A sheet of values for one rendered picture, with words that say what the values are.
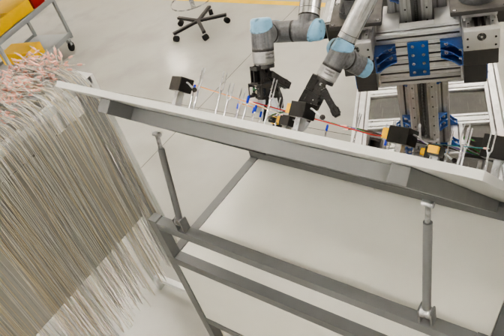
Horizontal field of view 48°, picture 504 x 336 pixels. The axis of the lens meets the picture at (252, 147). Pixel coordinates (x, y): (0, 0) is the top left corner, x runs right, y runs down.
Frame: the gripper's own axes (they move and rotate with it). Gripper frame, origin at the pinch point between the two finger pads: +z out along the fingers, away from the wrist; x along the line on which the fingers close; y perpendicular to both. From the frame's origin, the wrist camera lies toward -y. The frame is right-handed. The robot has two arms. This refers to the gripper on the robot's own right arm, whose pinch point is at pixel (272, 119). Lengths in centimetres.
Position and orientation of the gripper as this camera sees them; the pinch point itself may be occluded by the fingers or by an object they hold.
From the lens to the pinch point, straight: 199.6
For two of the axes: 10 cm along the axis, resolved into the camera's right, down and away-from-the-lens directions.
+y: -7.6, 2.4, -6.1
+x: 6.5, 1.5, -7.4
